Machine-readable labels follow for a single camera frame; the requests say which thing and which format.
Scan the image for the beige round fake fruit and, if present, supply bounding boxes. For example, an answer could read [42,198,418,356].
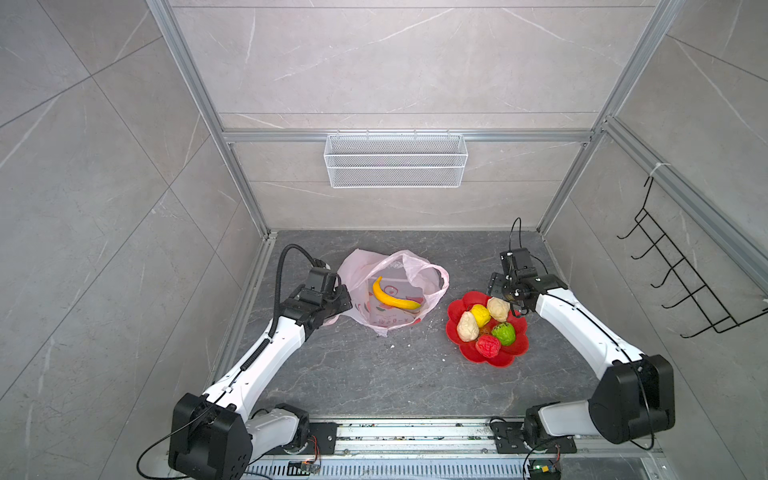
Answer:
[486,297,511,323]

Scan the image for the yellow fake lemon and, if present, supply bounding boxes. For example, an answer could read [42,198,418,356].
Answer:
[470,304,492,329]

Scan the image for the pink plastic fruit-print bag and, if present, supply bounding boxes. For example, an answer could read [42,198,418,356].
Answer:
[338,249,449,336]

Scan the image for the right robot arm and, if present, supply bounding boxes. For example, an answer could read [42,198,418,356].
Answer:
[488,273,676,449]

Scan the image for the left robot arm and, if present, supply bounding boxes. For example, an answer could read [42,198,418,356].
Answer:
[168,255,352,479]

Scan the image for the yellow fake banana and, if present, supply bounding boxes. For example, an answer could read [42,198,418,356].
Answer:
[372,277,421,311]

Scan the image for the red flower-shaped plate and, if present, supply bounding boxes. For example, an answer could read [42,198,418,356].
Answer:
[445,291,530,368]

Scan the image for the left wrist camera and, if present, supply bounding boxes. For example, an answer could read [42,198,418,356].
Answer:
[302,267,338,303]

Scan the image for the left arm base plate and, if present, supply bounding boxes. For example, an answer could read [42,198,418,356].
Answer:
[301,422,339,457]

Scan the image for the white wire mesh basket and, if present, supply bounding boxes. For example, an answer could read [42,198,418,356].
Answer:
[323,133,469,189]

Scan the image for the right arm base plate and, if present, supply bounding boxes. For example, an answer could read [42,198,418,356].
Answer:
[488,417,577,454]

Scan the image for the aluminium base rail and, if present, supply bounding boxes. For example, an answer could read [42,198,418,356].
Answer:
[239,417,676,479]

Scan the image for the black wire hook rack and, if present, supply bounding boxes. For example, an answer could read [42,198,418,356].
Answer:
[616,176,767,339]

